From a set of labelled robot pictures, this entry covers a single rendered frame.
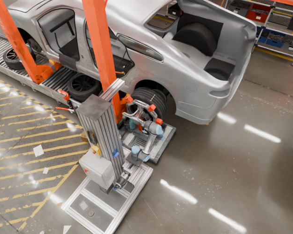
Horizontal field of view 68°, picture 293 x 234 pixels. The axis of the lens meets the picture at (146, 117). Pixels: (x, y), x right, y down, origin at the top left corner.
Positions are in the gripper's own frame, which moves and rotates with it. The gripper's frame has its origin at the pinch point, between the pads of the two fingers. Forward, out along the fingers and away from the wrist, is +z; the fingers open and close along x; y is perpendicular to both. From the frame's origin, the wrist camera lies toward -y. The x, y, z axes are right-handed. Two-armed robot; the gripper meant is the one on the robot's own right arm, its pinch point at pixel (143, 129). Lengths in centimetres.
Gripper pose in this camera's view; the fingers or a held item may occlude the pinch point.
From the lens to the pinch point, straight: 334.8
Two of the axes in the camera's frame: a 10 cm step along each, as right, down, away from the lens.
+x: -5.0, 6.9, -5.2
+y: -0.1, -6.0, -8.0
